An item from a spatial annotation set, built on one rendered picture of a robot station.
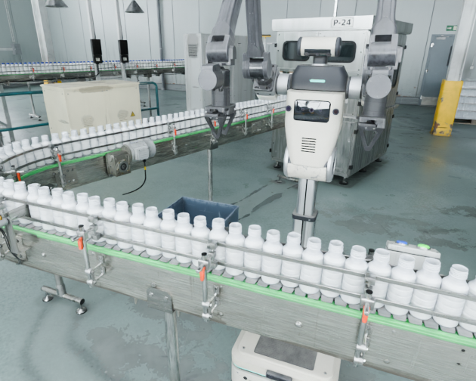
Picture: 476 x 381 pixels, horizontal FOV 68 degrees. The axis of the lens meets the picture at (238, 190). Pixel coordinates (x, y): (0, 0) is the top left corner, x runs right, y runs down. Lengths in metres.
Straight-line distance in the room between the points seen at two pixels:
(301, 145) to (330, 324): 0.75
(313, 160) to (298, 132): 0.14
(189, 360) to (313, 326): 1.25
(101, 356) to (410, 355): 1.73
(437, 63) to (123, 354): 12.03
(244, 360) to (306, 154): 1.04
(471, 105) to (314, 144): 8.89
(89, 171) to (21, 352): 1.13
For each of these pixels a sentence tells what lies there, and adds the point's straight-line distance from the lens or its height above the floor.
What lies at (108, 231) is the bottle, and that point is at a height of 1.05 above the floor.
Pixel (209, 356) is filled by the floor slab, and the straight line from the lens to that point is 2.25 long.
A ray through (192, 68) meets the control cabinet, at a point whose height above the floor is 1.28.
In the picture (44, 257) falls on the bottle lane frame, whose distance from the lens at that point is 1.59.
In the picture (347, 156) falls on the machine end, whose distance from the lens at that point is 4.67.
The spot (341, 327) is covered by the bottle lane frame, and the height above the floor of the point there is 0.93.
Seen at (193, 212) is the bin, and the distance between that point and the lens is 1.82.
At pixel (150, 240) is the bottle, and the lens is 1.21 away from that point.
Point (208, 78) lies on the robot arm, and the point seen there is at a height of 1.58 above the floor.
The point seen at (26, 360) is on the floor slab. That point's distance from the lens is 2.52.
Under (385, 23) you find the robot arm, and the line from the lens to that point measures 1.05.
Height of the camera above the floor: 1.66
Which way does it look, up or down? 22 degrees down
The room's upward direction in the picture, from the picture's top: 1 degrees clockwise
